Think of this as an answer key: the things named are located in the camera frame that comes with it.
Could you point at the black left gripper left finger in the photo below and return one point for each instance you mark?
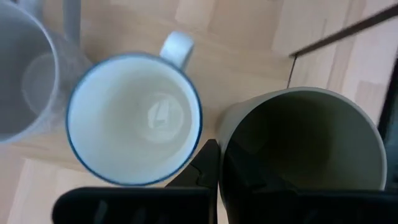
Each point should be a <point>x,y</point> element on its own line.
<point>140,207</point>

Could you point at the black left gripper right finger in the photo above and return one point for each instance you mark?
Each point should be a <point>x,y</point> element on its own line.
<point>280,207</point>

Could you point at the cream cup with olive inside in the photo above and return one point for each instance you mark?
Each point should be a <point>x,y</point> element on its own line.
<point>326,140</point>

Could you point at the blue white floral mug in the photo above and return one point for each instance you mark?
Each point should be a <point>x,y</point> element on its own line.
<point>124,124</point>

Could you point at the light grey ceramic mug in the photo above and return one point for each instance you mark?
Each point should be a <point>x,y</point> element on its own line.
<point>18,77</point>

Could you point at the wooden shelf with black frame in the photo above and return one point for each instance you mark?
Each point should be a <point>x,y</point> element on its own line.
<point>242,46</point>

